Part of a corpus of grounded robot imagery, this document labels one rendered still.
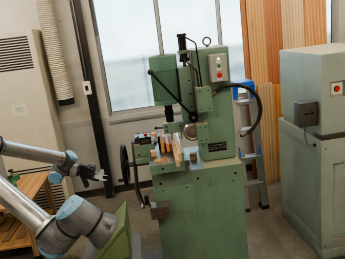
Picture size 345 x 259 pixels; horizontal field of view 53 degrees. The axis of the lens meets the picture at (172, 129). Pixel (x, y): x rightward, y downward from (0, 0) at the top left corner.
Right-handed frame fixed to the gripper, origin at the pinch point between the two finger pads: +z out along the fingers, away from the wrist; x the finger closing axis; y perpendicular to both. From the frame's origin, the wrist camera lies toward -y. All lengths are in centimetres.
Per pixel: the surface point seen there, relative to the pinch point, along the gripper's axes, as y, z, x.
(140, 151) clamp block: 29.8, 19.0, -13.4
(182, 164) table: 35, 43, -37
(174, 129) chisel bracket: 48, 38, -10
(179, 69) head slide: 87, 31, -13
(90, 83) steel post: 44, -35, 114
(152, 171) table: 27, 27, -36
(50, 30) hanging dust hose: 85, -77, 104
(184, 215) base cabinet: -2, 54, -28
